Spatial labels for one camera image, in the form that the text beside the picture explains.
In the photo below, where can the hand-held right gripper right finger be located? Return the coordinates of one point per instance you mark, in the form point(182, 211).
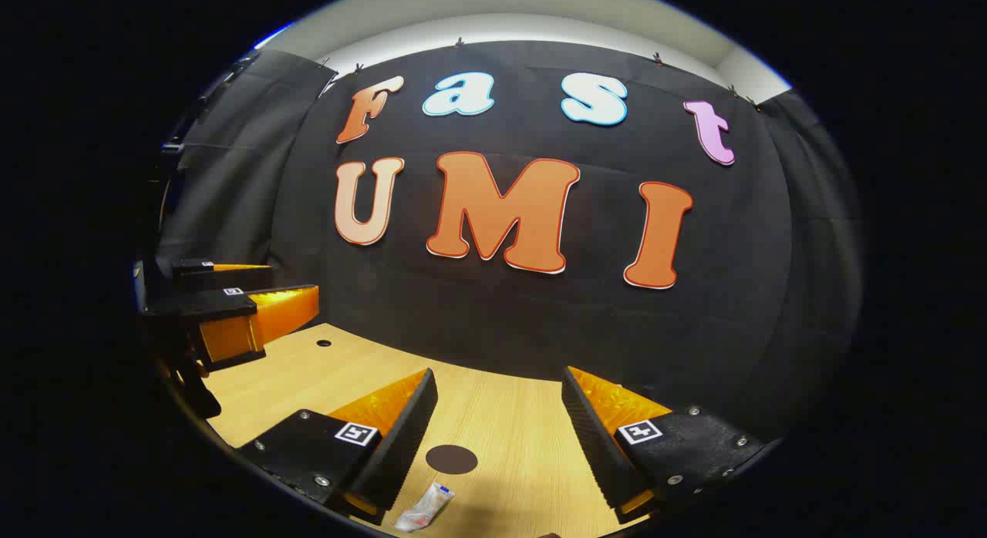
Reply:
point(594, 438)

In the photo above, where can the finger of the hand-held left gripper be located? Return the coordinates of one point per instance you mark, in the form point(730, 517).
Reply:
point(224, 276)
point(270, 314)

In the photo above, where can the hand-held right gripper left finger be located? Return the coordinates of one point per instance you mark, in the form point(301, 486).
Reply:
point(405, 430)

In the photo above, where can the dark brown round coaster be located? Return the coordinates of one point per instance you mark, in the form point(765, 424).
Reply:
point(452, 459)

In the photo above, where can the white toothpaste tube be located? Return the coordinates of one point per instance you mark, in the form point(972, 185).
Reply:
point(422, 511)

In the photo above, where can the wooden desktop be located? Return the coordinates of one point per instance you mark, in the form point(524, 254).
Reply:
point(509, 422)

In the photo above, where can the black backdrop cloth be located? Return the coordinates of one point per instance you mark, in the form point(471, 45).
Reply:
point(501, 314)

